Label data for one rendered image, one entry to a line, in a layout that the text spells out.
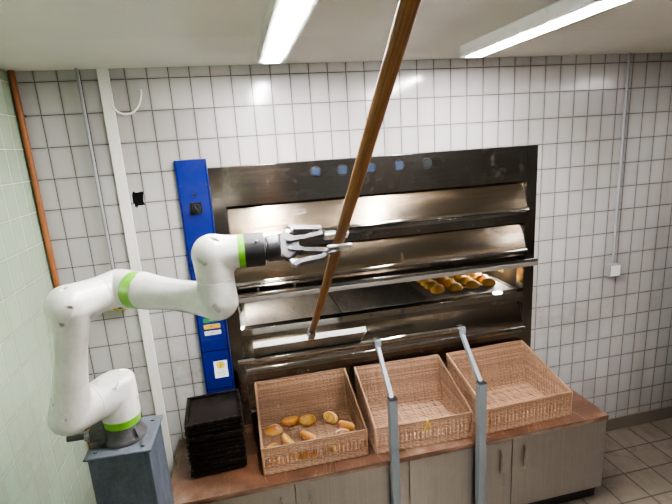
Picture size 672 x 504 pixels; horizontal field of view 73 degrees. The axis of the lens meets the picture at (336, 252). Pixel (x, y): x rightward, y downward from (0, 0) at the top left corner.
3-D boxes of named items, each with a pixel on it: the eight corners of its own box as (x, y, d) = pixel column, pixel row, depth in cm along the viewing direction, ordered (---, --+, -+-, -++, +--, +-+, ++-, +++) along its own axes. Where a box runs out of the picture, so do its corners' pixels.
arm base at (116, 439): (62, 457, 156) (58, 442, 154) (78, 431, 170) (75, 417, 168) (142, 445, 159) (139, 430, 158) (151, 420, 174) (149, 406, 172)
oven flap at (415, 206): (230, 241, 248) (227, 205, 250) (525, 211, 282) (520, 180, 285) (230, 240, 243) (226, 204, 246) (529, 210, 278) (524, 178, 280)
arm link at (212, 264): (186, 239, 115) (190, 233, 125) (192, 287, 117) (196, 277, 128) (243, 233, 118) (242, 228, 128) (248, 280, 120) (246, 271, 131)
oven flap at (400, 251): (236, 287, 254) (232, 251, 256) (524, 252, 288) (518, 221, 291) (236, 286, 249) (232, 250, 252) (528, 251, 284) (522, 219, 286)
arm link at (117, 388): (87, 430, 160) (77, 381, 155) (127, 407, 173) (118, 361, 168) (111, 440, 153) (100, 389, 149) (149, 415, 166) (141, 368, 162)
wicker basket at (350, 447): (257, 422, 275) (252, 381, 268) (348, 406, 286) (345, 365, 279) (262, 477, 228) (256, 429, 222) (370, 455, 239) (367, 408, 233)
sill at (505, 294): (241, 333, 267) (240, 326, 266) (517, 294, 302) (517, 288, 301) (241, 337, 261) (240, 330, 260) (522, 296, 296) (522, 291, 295)
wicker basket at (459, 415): (354, 406, 285) (351, 365, 279) (439, 392, 295) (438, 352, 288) (375, 456, 239) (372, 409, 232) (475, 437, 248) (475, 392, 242)
